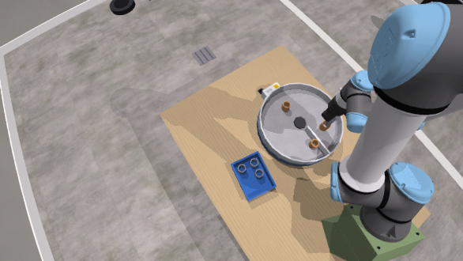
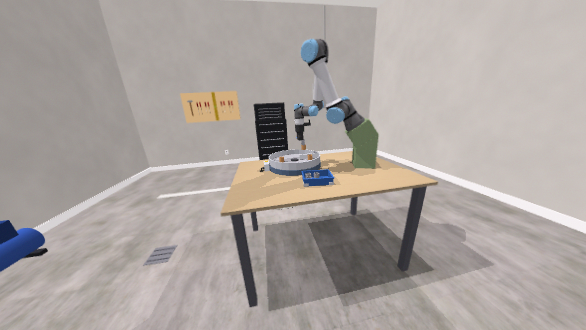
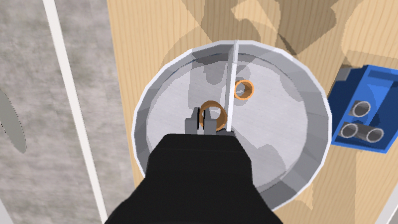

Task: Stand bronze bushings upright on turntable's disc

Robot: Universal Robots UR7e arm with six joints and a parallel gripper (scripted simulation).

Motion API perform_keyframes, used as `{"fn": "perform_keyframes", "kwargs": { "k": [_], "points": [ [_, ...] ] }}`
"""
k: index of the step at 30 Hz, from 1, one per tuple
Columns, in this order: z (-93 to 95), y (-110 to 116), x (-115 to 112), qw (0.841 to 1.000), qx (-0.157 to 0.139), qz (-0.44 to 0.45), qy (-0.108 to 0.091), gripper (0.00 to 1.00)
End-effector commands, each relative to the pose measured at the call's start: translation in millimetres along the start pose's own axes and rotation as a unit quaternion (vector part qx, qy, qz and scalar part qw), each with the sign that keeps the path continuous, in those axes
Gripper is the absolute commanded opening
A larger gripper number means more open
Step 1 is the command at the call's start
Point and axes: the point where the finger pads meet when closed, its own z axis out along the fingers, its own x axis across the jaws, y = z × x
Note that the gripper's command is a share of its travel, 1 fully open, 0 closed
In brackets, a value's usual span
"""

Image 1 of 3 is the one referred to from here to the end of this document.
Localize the bronze bushing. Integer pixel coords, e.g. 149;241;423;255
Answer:
309;139;319;149
281;101;291;112
319;121;330;131

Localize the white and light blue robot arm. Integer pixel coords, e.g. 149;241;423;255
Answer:
330;2;463;243

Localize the blue crate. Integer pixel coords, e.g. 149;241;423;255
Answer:
231;151;276;201

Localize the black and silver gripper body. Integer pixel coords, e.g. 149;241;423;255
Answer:
322;91;346;122

